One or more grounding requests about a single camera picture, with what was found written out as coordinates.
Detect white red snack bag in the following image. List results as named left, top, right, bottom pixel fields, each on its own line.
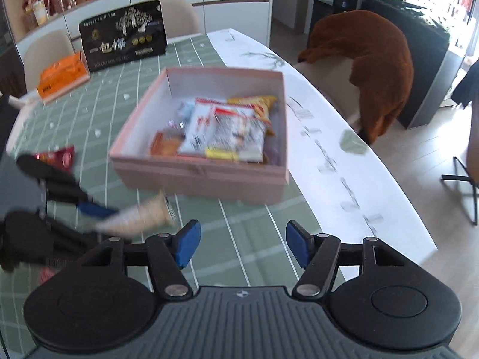
left=178, top=97, right=272, bottom=163

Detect yellow panda snack bag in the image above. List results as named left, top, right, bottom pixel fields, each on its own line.
left=227, top=95, right=278, bottom=127

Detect red chicken snack pouch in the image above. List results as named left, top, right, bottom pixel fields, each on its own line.
left=33, top=145, right=75, bottom=173

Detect green grid tablecloth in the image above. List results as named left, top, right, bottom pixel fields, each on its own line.
left=0, top=32, right=345, bottom=356

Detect orange tissue box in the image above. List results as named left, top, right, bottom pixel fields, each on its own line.
left=37, top=51, right=90, bottom=105

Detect pink open gift box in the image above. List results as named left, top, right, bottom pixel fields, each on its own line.
left=109, top=66, right=289, bottom=204

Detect beige dining chair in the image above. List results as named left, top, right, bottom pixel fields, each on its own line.
left=160, top=0, right=204, bottom=39
left=24, top=30, right=75, bottom=92

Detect black plum snack bag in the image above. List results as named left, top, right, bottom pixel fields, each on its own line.
left=79, top=0, right=167, bottom=72

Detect brown fuzzy chair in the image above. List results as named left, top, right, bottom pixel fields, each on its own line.
left=298, top=10, right=414, bottom=144

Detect black cabinet with plants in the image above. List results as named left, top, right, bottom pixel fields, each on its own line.
left=361, top=0, right=451, bottom=129

